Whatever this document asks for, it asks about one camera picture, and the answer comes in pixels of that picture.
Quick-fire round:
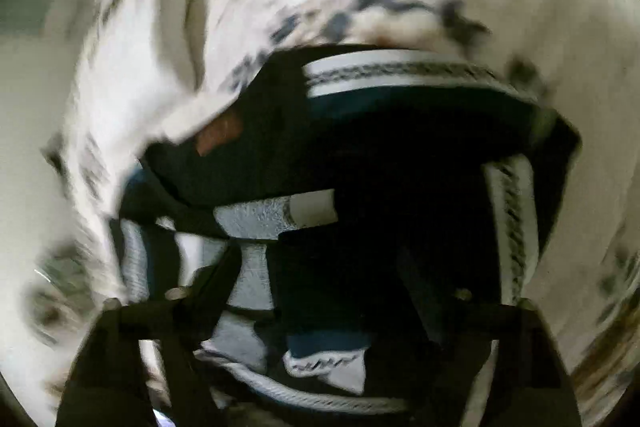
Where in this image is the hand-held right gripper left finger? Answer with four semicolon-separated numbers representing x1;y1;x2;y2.
55;243;247;427

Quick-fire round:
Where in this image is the dark striped sweater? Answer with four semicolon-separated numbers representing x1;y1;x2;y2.
110;44;584;419

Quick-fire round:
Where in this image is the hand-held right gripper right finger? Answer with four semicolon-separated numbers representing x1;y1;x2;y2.
397;252;584;427

